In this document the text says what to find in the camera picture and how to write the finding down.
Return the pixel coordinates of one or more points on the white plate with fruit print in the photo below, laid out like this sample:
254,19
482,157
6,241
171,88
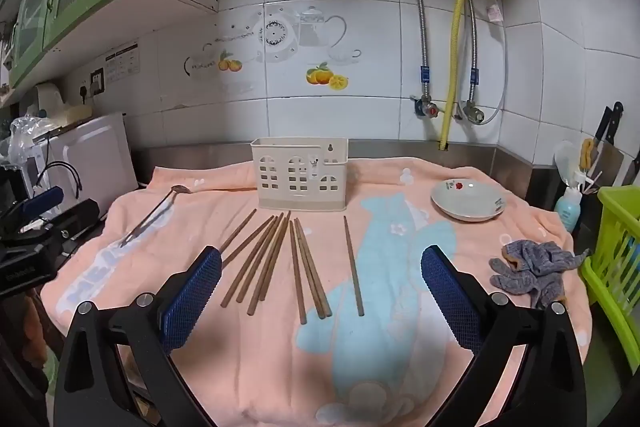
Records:
467,202

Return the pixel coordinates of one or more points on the row of wooden chopsticks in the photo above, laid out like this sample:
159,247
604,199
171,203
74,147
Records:
270,257

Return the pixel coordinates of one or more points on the white wall label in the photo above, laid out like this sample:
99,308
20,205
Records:
122,63

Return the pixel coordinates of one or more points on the metal ladle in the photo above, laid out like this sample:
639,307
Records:
150,217

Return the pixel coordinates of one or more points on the white plastic scoop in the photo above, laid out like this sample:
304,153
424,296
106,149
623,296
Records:
566,159

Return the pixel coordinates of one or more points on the metal valve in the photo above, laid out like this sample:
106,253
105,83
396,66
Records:
470,111

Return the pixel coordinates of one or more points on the yellow utensil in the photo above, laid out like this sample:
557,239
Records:
588,153

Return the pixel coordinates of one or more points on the peach printed towel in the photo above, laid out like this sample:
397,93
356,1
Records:
250,367

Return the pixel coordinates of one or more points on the dark knife block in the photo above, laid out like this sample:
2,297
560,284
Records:
611,164

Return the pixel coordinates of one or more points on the grey dish cloth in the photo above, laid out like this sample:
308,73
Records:
530,267

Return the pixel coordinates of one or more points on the cream plastic utensil holder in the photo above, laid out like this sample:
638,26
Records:
300,192

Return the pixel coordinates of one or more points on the cream box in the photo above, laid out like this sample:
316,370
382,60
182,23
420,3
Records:
60,107

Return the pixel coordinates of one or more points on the clear plastic bag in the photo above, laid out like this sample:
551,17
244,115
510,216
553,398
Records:
22,139

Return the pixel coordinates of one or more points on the pink tag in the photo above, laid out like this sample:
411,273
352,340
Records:
495,13

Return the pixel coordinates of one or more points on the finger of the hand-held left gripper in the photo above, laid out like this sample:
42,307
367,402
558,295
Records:
75,217
42,201

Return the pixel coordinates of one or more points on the green plastic basket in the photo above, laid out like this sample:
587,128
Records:
612,232

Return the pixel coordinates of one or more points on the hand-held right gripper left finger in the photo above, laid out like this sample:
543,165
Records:
192,302

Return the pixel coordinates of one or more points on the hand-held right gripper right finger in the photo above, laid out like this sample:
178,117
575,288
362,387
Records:
450,302

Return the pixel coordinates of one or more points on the black power outlet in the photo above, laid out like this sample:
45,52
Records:
97,81

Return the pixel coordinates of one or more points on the blue and white bottle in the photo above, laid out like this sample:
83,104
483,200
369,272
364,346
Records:
567,212

